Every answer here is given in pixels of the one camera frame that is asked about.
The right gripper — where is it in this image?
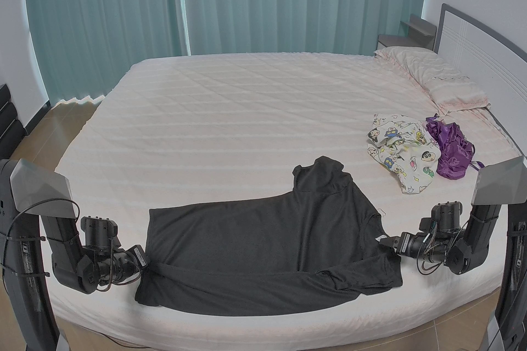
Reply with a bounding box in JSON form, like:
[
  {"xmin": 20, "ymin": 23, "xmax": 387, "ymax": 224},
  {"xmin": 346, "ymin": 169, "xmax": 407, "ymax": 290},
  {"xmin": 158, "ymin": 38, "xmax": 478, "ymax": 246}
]
[{"xmin": 379, "ymin": 232, "xmax": 433, "ymax": 264}]

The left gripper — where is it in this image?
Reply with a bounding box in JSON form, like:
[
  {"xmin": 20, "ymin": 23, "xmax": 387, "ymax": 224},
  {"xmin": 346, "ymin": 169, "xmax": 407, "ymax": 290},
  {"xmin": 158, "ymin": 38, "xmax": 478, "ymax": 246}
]
[{"xmin": 107, "ymin": 244, "xmax": 149, "ymax": 285}]

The black long-sleeved shirt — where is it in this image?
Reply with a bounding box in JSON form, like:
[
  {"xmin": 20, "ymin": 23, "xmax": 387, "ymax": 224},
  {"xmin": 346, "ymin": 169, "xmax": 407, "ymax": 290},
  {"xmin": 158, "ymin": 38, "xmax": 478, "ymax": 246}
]
[{"xmin": 135, "ymin": 155, "xmax": 403, "ymax": 308}]

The bed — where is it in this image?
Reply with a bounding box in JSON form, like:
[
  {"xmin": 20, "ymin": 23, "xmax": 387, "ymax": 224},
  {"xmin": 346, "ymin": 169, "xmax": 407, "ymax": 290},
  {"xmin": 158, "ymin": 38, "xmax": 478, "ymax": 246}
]
[{"xmin": 39, "ymin": 3, "xmax": 527, "ymax": 351}]

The white printed garment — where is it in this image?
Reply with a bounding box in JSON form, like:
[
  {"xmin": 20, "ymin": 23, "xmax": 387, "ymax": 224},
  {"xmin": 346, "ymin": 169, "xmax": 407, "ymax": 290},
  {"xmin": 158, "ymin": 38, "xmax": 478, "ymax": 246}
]
[{"xmin": 366, "ymin": 113, "xmax": 444, "ymax": 196}]

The purple satin garment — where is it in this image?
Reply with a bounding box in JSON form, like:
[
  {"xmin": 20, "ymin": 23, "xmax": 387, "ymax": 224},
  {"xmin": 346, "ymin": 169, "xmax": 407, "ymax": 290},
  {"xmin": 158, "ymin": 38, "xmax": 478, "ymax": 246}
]
[{"xmin": 425, "ymin": 116, "xmax": 486, "ymax": 180}]

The pale pink pillow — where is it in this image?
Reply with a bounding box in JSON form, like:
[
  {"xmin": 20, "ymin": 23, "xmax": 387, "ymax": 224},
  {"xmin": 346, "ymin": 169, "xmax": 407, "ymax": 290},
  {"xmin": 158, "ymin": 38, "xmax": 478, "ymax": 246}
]
[{"xmin": 374, "ymin": 46, "xmax": 492, "ymax": 112}]

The grey bedside table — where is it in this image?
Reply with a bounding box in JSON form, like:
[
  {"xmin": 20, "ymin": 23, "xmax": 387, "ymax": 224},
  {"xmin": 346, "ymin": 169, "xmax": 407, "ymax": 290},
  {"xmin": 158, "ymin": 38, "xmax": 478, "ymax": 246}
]
[{"xmin": 378, "ymin": 14, "xmax": 437, "ymax": 50}]

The black cable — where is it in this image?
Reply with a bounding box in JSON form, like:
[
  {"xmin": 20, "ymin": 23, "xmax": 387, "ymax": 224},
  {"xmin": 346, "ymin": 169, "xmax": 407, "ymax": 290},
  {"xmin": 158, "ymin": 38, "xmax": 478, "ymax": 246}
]
[
  {"xmin": 6, "ymin": 198, "xmax": 80, "ymax": 251},
  {"xmin": 415, "ymin": 255, "xmax": 449, "ymax": 277}
]

